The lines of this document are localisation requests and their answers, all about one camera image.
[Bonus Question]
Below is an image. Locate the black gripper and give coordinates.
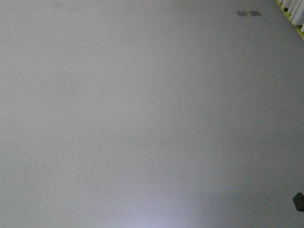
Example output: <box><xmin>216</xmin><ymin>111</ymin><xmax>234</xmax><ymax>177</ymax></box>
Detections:
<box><xmin>293</xmin><ymin>192</ymin><xmax>304</xmax><ymax>211</ymax></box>

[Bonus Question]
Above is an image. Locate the grey floor plate right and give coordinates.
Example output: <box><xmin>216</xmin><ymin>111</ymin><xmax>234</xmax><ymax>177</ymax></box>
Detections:
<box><xmin>249</xmin><ymin>11</ymin><xmax>262</xmax><ymax>17</ymax></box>

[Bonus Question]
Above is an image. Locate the grey floor plate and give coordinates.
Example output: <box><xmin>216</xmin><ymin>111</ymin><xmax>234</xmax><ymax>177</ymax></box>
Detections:
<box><xmin>249</xmin><ymin>11</ymin><xmax>262</xmax><ymax>17</ymax></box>
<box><xmin>237</xmin><ymin>10</ymin><xmax>248</xmax><ymax>17</ymax></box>

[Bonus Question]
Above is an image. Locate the white curtain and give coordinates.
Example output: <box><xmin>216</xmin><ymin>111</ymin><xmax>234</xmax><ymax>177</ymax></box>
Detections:
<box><xmin>276</xmin><ymin>0</ymin><xmax>304</xmax><ymax>36</ymax></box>

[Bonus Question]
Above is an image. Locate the grey floor plate left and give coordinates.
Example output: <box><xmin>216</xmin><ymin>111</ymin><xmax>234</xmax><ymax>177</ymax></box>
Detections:
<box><xmin>237</xmin><ymin>10</ymin><xmax>248</xmax><ymax>17</ymax></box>

